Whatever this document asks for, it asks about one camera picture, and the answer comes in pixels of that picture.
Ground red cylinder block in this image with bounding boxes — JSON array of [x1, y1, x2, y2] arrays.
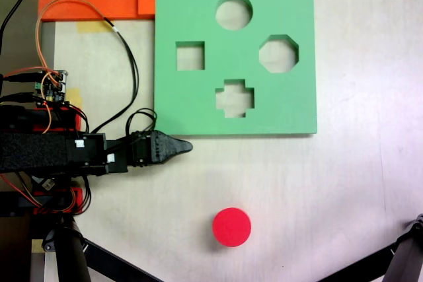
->
[[211, 207, 252, 248]]

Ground green shape-hole board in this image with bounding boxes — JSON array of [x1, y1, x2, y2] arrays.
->
[[153, 0, 319, 138]]

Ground yellow tape piece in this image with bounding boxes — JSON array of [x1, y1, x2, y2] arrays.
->
[[77, 20, 116, 34], [65, 88, 83, 108]]

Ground small circuit board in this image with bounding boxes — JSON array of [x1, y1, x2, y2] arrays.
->
[[32, 69, 69, 103]]

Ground thin black tripod brace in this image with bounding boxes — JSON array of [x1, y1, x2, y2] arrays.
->
[[82, 238, 163, 282], [316, 244, 397, 282]]

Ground black notched tripod leg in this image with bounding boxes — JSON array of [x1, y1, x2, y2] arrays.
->
[[382, 213, 423, 282]]

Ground black gripper wire loop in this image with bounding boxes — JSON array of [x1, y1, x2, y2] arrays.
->
[[126, 107, 158, 138]]

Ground thin black wire pair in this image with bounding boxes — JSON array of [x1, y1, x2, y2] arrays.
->
[[89, 17, 141, 135]]

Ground black plug cable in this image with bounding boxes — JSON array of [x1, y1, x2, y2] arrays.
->
[[0, 71, 46, 84], [0, 92, 36, 103]]

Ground thin orange wire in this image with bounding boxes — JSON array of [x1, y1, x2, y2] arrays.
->
[[35, 0, 116, 77]]

